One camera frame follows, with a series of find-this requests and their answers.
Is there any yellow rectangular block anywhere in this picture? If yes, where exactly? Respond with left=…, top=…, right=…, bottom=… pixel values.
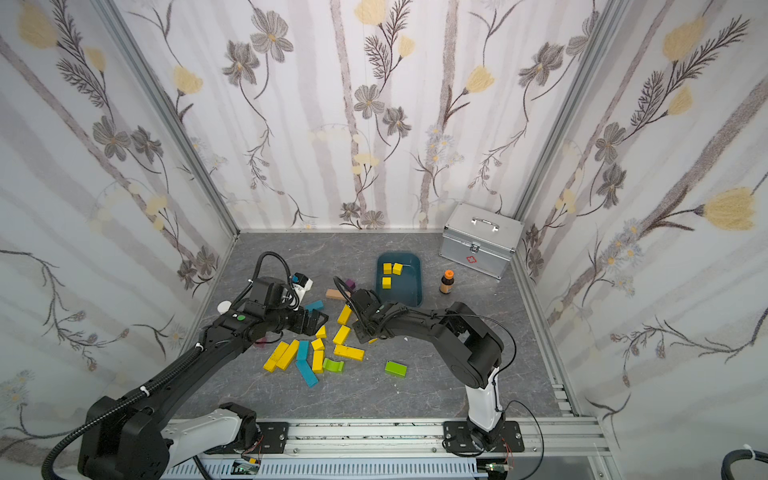
left=333, top=325, right=351, bottom=345

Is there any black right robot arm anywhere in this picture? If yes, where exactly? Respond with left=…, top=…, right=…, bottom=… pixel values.
left=333, top=277, right=510, bottom=457

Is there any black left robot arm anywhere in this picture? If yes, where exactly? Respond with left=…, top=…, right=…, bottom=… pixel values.
left=41, top=267, right=328, bottom=479

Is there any natural wood block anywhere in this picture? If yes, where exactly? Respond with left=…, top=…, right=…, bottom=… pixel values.
left=326, top=289, right=347, bottom=301

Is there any small teal block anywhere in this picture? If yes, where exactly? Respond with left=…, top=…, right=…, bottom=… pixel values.
left=305, top=300, right=324, bottom=311

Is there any upright teal block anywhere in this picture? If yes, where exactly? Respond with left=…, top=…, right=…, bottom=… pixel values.
left=296, top=340, right=310, bottom=363

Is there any yellow upright block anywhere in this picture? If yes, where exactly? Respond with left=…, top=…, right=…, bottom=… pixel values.
left=311, top=350, right=325, bottom=375

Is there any teal plastic bin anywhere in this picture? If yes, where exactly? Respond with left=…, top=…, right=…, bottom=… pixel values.
left=375, top=251, right=423, bottom=307

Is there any green arch block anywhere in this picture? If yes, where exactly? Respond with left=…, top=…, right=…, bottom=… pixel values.
left=323, top=358, right=345, bottom=373

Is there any long teal block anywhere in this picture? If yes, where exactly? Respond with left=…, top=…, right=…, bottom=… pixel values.
left=296, top=360, right=319, bottom=388

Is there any green flat block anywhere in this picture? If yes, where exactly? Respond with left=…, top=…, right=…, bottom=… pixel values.
left=385, top=361, right=408, bottom=378

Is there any white cap orange bottle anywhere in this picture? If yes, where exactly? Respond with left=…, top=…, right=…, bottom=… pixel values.
left=217, top=301, right=232, bottom=315

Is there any orange cap brown bottle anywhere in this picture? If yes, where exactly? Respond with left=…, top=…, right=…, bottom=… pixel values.
left=439, top=270, right=455, bottom=294

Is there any silver metal case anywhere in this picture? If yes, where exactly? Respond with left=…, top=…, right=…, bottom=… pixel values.
left=439, top=203, right=523, bottom=279

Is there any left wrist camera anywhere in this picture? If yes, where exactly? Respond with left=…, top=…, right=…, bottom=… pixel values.
left=292, top=272, right=313, bottom=296

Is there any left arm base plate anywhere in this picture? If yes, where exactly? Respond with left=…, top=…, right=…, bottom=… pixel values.
left=242, top=422, right=290, bottom=456

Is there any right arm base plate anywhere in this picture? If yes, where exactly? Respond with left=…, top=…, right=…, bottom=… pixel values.
left=442, top=419, right=525, bottom=455

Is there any aluminium rail frame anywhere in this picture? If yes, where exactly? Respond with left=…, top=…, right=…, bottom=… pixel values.
left=158, top=411, right=621, bottom=479

